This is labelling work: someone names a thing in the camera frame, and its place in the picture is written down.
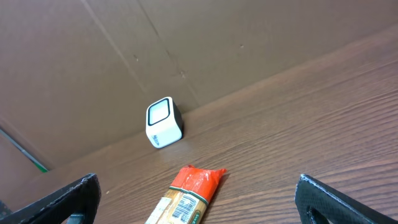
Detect white barcode scanner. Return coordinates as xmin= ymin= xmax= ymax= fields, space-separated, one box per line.
xmin=146 ymin=96 xmax=183 ymax=149

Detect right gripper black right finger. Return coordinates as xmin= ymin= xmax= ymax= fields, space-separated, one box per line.
xmin=294 ymin=174 xmax=397 ymax=224

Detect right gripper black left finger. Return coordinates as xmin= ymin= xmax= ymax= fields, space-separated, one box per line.
xmin=1 ymin=173 xmax=101 ymax=224

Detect orange spaghetti packet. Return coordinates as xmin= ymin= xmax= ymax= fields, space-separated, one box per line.
xmin=146 ymin=165 xmax=227 ymax=224

